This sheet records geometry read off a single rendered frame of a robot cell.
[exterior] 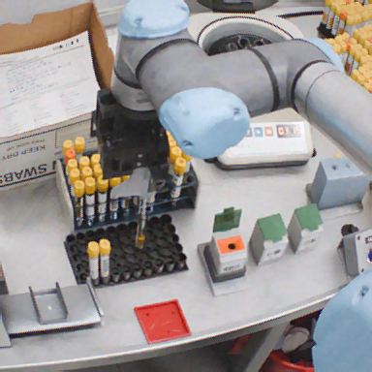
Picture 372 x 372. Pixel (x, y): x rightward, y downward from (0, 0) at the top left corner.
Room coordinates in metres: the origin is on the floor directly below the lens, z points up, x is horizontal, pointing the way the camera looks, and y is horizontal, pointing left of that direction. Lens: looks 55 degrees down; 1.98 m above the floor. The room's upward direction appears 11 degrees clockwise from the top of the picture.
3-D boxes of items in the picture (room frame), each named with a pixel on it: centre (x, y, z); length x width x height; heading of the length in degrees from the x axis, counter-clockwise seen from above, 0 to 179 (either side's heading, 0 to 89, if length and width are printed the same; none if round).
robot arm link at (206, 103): (0.56, 0.00, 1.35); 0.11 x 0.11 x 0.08; 35
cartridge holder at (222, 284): (0.64, -0.08, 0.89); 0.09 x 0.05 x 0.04; 25
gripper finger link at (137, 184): (0.61, 0.06, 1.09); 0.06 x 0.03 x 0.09; 118
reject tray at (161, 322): (0.52, 0.00, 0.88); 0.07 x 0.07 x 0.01; 27
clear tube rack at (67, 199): (0.73, 0.09, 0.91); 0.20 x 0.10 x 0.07; 117
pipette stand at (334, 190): (0.81, -0.25, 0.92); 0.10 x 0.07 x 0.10; 112
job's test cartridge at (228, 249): (0.64, -0.08, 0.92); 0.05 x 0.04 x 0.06; 25
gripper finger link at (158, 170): (0.62, 0.04, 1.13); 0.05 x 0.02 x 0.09; 28
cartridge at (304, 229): (0.71, -0.19, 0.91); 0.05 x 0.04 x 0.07; 27
